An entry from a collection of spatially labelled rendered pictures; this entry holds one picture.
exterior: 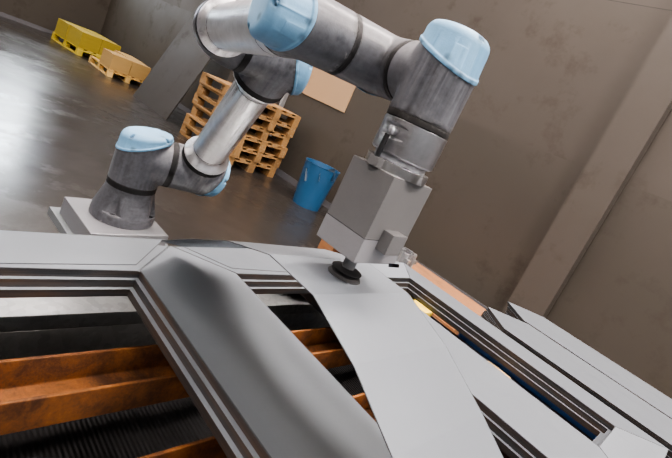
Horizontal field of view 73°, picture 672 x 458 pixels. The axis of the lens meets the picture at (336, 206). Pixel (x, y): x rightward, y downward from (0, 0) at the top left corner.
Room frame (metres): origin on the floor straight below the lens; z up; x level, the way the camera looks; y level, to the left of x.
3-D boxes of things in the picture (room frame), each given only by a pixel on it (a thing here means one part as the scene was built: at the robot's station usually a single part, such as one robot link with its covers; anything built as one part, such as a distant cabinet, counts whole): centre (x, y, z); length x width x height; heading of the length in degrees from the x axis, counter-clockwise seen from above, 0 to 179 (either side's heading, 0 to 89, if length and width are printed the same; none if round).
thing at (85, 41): (9.26, 6.00, 0.22); 1.28 x 0.92 x 0.44; 52
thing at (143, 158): (1.07, 0.47, 0.89); 0.13 x 0.12 x 0.14; 125
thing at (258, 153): (5.91, 1.59, 0.43); 1.24 x 0.84 x 0.87; 52
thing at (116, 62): (8.38, 4.72, 0.20); 1.08 x 0.74 x 0.39; 52
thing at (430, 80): (0.53, -0.04, 1.27); 0.09 x 0.08 x 0.11; 35
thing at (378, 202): (0.51, -0.05, 1.11); 0.10 x 0.09 x 0.16; 52
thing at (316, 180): (5.19, 0.31, 0.28); 0.49 x 0.44 x 0.55; 52
